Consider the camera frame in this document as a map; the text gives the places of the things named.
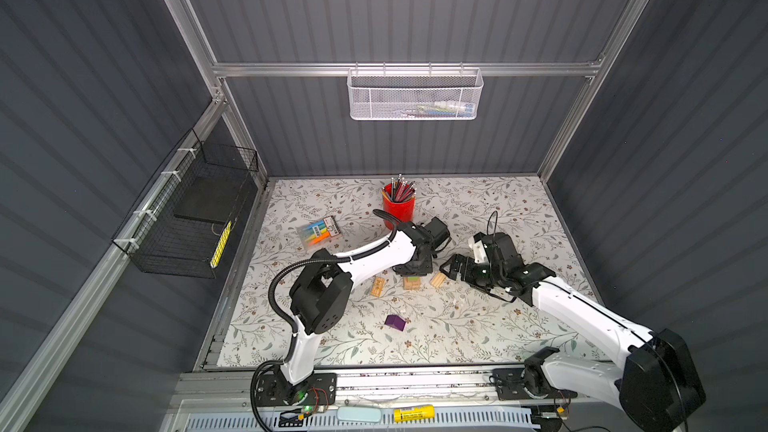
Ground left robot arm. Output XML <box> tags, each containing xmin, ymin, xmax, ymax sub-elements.
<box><xmin>280</xmin><ymin>217</ymin><xmax>450</xmax><ymax>385</ymax></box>

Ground coloured marker pack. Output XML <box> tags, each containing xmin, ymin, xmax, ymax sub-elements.
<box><xmin>297</xmin><ymin>216</ymin><xmax>341</xmax><ymax>248</ymax></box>

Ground white wire basket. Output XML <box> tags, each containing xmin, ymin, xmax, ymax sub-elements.
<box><xmin>346</xmin><ymin>67</ymin><xmax>484</xmax><ymax>121</ymax></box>

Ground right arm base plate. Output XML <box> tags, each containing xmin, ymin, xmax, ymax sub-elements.
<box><xmin>489</xmin><ymin>367</ymin><xmax>578</xmax><ymax>401</ymax></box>

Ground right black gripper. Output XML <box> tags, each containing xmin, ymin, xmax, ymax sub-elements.
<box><xmin>439</xmin><ymin>252</ymin><xmax>503</xmax><ymax>290</ymax></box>

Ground light blue oval tag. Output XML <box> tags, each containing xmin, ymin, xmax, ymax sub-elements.
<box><xmin>336</xmin><ymin>406</ymin><xmax>383</xmax><ymax>424</ymax></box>

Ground black wire basket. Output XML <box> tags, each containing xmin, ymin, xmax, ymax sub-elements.
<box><xmin>113</xmin><ymin>132</ymin><xmax>261</xmax><ymax>279</ymax></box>

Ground yellow label tube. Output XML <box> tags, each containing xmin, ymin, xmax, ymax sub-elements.
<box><xmin>393</xmin><ymin>405</ymin><xmax>435</xmax><ymax>423</ymax></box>

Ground pencils in cup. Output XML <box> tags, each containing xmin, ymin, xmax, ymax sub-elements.
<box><xmin>382</xmin><ymin>174</ymin><xmax>416</xmax><ymax>203</ymax></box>

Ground printed dragon wood block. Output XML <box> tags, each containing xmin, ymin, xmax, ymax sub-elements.
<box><xmin>370</xmin><ymin>277</ymin><xmax>386</xmax><ymax>297</ymax></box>

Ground yellow marker in basket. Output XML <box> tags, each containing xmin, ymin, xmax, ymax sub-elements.
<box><xmin>209</xmin><ymin>221</ymin><xmax>233</xmax><ymax>269</ymax></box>

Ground red pencil cup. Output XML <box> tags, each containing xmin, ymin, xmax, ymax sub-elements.
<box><xmin>382</xmin><ymin>184</ymin><xmax>416</xmax><ymax>222</ymax></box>

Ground markers in white basket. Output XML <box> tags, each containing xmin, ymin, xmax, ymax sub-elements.
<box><xmin>400</xmin><ymin>101</ymin><xmax>476</xmax><ymax>120</ymax></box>

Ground light wood block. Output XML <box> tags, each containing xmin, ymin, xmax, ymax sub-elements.
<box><xmin>430</xmin><ymin>272</ymin><xmax>448</xmax><ymax>289</ymax></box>

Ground purple block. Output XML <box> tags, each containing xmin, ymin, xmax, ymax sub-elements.
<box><xmin>384</xmin><ymin>314</ymin><xmax>407</xmax><ymax>331</ymax></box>

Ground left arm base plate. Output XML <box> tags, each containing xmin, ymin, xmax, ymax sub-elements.
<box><xmin>254</xmin><ymin>372</ymin><xmax>338</xmax><ymax>407</ymax></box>

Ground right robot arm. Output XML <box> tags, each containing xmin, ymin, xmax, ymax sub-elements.
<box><xmin>440</xmin><ymin>233</ymin><xmax>706</xmax><ymax>431</ymax></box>

